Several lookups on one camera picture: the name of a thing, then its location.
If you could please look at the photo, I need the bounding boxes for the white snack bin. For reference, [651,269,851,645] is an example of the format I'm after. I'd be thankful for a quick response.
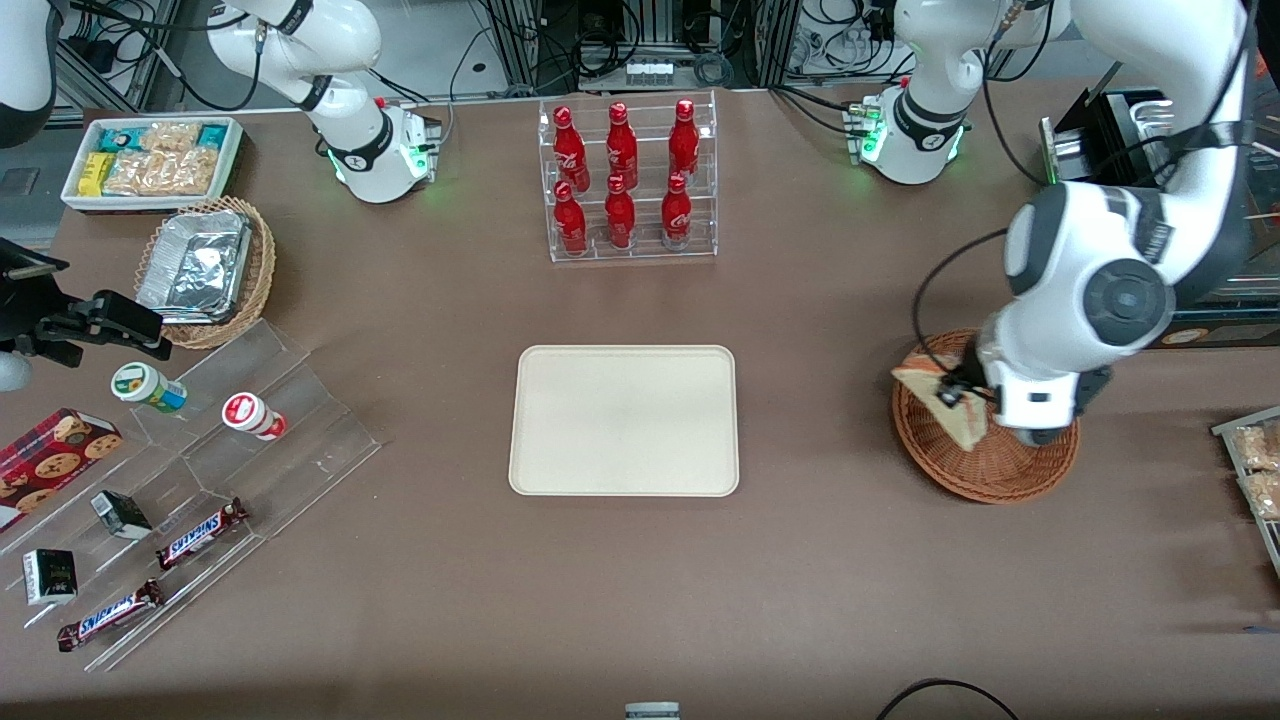
[60,116,245,215]

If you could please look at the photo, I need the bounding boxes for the clear cracker packet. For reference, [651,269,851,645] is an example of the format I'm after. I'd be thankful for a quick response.
[160,147,222,197]
[140,121,203,153]
[104,150,167,197]

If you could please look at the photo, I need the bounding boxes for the light wicker basket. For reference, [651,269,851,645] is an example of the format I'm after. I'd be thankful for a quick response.
[134,196,277,350]

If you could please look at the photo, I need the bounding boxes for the clear acrylic stepped stand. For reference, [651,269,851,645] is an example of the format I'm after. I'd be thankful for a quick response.
[0,319,382,673]

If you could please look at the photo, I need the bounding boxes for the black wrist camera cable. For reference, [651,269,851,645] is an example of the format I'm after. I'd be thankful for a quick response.
[911,228,1009,403]

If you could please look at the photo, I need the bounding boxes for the aluminium foil trays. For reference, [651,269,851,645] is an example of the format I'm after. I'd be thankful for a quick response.
[136,209,254,327]

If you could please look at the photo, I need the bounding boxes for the snickers bar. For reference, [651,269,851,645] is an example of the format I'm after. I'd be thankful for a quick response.
[56,579,165,653]
[155,497,250,572]

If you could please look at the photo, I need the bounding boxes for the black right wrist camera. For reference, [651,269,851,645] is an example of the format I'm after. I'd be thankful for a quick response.
[15,289,173,367]

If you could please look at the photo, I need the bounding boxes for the red plaid cookie box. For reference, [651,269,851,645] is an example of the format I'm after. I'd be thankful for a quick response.
[0,407,124,533]

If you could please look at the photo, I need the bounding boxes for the black food warmer machine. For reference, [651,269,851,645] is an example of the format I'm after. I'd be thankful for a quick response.
[1039,86,1280,350]

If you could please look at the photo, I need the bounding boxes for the small black box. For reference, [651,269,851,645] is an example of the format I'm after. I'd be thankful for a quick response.
[90,490,154,542]
[22,548,79,607]

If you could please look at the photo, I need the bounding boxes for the red cola bottle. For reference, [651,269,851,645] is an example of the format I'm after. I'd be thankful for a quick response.
[606,102,640,189]
[668,98,701,181]
[553,106,590,191]
[553,181,589,257]
[661,173,694,252]
[604,176,638,251]

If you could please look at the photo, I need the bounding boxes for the round brown wicker basket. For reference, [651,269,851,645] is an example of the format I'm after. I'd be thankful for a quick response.
[892,329,1082,505]

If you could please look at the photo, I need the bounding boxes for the cream rectangular tray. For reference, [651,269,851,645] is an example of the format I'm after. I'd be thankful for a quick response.
[508,345,741,498]

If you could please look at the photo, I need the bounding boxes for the red lid yogurt cup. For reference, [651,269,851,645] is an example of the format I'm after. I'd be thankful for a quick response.
[221,392,288,442]

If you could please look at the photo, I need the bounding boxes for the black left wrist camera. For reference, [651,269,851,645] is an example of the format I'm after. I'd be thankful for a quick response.
[934,371,994,414]

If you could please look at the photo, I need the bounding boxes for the grey snack tray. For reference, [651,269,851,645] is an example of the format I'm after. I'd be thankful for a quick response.
[1211,404,1280,581]

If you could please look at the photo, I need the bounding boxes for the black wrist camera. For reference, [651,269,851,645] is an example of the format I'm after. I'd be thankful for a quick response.
[934,371,994,414]
[15,289,173,367]

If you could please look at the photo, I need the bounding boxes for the clear acrylic bottle rack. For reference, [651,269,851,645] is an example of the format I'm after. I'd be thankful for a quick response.
[538,89,720,264]

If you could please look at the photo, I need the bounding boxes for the aluminium frame rack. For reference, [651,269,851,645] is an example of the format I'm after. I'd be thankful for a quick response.
[484,0,803,93]

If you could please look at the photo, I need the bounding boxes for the green lid yogurt cup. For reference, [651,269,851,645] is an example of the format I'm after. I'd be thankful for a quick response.
[110,362,189,415]

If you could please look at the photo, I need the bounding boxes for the black floor cable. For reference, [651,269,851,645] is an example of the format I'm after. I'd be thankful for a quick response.
[877,677,1020,720]

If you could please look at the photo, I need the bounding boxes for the triangular sandwich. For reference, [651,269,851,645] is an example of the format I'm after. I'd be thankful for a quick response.
[891,345,993,452]

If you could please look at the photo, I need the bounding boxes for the clear snack packet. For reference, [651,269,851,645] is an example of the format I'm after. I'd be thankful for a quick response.
[1237,470,1280,522]
[1229,424,1280,473]

